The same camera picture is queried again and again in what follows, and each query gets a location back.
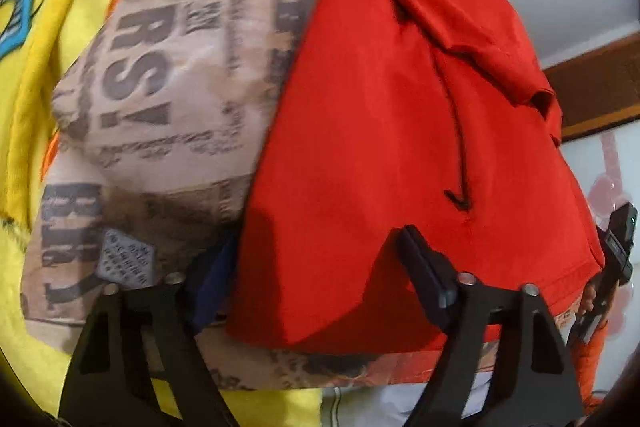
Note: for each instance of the newspaper print bed sheet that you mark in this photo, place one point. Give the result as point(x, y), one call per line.
point(165, 107)

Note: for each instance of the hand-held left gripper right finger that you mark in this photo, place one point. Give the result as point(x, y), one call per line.
point(425, 267)

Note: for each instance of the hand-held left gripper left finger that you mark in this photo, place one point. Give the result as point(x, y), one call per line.
point(212, 287)

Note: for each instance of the yellow fleece blanket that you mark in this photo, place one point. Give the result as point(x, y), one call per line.
point(45, 32)

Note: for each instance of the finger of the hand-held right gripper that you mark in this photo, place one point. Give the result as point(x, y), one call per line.
point(620, 242)

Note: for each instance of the red zip jacket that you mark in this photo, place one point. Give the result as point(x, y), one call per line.
point(400, 132)

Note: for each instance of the person's right hand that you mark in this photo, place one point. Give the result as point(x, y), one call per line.
point(590, 301)

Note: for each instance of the white cloth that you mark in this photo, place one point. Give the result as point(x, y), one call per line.
point(380, 407)

